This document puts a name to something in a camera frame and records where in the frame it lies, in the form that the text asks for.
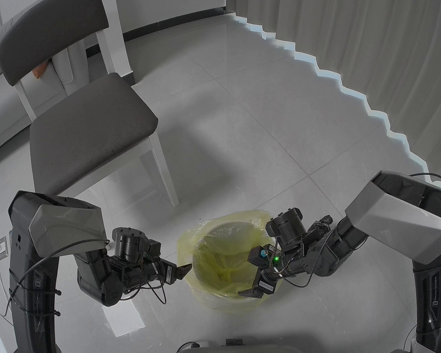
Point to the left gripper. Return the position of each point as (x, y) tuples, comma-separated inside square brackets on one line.
[(161, 272)]

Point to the pale grey sofa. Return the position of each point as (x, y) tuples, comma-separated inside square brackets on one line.
[(0, 116)]

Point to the grey cushion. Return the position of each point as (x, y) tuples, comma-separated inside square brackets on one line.
[(13, 22)]

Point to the dark grey padded chair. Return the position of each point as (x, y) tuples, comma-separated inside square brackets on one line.
[(92, 127)]

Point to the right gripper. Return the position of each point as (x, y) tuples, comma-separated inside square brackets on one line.
[(270, 285)]

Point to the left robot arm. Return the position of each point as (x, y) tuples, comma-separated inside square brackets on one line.
[(58, 226)]

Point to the white curtain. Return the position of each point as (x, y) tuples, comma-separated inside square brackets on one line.
[(352, 31)]

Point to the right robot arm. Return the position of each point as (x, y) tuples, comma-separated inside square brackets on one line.
[(397, 211)]

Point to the white wall socket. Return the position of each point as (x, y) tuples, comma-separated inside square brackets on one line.
[(2, 246)]

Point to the white trash bin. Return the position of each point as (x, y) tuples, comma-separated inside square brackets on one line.
[(224, 230)]

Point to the orange cloth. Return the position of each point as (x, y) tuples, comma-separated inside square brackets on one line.
[(39, 71)]

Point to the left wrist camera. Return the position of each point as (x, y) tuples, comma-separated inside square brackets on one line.
[(155, 248)]

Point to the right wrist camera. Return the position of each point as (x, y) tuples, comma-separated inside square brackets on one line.
[(257, 257)]

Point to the yellow plastic bag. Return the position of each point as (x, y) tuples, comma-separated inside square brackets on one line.
[(185, 245)]

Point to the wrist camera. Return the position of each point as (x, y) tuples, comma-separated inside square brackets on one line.
[(155, 248), (257, 257)]

